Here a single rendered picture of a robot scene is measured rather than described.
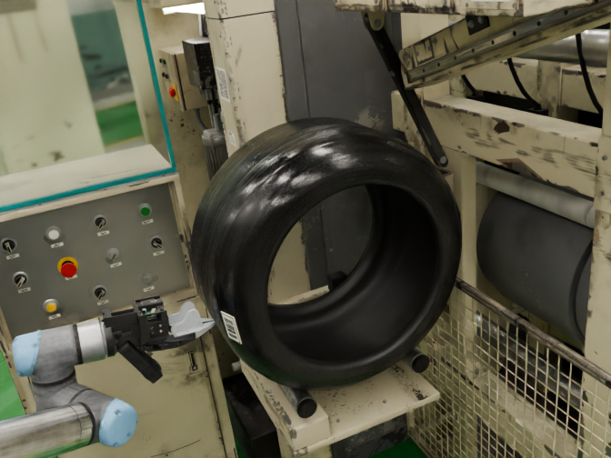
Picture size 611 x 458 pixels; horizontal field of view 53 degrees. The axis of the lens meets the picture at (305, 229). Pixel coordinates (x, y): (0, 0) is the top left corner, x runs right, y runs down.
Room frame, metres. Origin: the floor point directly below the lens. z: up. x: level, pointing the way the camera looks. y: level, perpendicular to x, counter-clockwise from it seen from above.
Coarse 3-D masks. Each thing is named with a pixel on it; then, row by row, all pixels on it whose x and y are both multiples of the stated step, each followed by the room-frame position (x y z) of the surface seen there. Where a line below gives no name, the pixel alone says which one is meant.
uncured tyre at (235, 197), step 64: (320, 128) 1.16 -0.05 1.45; (256, 192) 1.03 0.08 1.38; (320, 192) 1.03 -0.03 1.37; (384, 192) 1.37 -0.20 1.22; (448, 192) 1.15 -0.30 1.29; (192, 256) 1.15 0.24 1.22; (256, 256) 0.98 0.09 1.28; (384, 256) 1.37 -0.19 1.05; (448, 256) 1.12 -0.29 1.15; (256, 320) 0.97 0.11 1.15; (320, 320) 1.30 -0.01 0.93; (384, 320) 1.24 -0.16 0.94; (320, 384) 1.02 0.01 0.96
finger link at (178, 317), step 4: (184, 304) 1.06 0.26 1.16; (188, 304) 1.06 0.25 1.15; (192, 304) 1.06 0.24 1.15; (184, 308) 1.06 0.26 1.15; (188, 308) 1.06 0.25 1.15; (192, 308) 1.06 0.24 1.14; (180, 312) 1.06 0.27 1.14; (184, 312) 1.06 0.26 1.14; (168, 316) 1.05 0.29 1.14; (172, 316) 1.05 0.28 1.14; (176, 316) 1.05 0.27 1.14; (180, 316) 1.05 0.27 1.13; (184, 316) 1.06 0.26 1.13; (172, 320) 1.05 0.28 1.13; (176, 320) 1.05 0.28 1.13; (180, 320) 1.05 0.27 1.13; (204, 320) 1.06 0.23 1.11; (208, 320) 1.06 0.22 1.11; (212, 320) 1.06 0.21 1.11; (172, 324) 1.05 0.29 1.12
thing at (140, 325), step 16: (144, 304) 1.03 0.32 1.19; (160, 304) 1.03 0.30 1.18; (112, 320) 0.98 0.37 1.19; (128, 320) 0.99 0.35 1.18; (144, 320) 0.98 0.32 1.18; (160, 320) 1.00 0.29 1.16; (112, 336) 0.96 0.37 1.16; (128, 336) 0.99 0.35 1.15; (144, 336) 0.98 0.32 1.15; (160, 336) 1.00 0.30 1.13; (112, 352) 0.96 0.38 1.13
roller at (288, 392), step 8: (280, 384) 1.10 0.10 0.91; (288, 392) 1.06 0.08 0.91; (296, 392) 1.05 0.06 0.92; (304, 392) 1.04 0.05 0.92; (288, 400) 1.05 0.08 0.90; (296, 400) 1.03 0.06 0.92; (304, 400) 1.02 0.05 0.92; (312, 400) 1.02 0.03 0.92; (296, 408) 1.01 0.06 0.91; (304, 408) 1.01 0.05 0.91; (312, 408) 1.02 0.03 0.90; (304, 416) 1.01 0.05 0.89
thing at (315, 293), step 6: (318, 288) 1.43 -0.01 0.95; (324, 288) 1.42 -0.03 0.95; (300, 294) 1.41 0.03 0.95; (306, 294) 1.40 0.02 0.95; (312, 294) 1.40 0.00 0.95; (318, 294) 1.40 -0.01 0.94; (282, 300) 1.39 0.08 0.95; (288, 300) 1.39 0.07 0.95; (294, 300) 1.38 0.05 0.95; (300, 300) 1.39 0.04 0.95; (306, 300) 1.39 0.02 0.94
